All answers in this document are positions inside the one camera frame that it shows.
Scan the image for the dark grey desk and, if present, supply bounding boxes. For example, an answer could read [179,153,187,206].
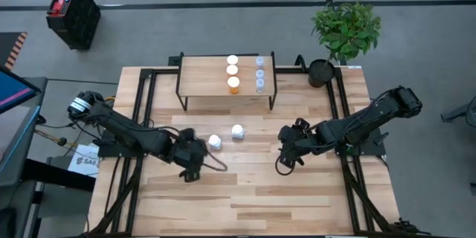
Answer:
[0,77,49,238]

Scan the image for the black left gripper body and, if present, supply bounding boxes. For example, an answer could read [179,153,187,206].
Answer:
[170,129,209,171]

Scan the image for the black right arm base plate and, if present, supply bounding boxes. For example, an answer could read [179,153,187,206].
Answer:
[332,128,387,157]

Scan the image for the white printed paper sheet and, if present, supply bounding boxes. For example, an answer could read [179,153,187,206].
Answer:
[67,143,100,179]

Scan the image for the wooden shelf black legs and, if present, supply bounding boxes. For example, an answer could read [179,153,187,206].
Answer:
[175,51,278,112]

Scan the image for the black orange striped floor mat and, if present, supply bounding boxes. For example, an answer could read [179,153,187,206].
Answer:
[0,31,29,71]

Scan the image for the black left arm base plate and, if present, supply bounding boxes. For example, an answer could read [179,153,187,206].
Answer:
[97,139,149,158]

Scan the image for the black stand leg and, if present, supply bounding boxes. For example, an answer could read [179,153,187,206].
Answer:
[440,94,476,129]

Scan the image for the black metal table frame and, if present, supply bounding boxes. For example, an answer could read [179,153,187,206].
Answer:
[86,54,432,238]

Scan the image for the black clamp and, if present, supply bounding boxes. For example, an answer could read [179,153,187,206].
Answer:
[393,217,423,236]

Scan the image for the black crate red top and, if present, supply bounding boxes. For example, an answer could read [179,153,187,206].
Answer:
[45,0,102,51]

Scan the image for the white medicine bottle blue label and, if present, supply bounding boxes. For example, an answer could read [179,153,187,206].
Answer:
[208,134,223,151]
[231,123,245,141]

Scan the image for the green potted plant black pot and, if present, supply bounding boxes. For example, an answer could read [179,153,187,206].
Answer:
[306,1,382,89]

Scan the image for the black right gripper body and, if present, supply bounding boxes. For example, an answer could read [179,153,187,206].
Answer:
[277,124,328,153]

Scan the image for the blue screen monitor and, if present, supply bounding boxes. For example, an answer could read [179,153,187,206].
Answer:
[0,65,42,115]

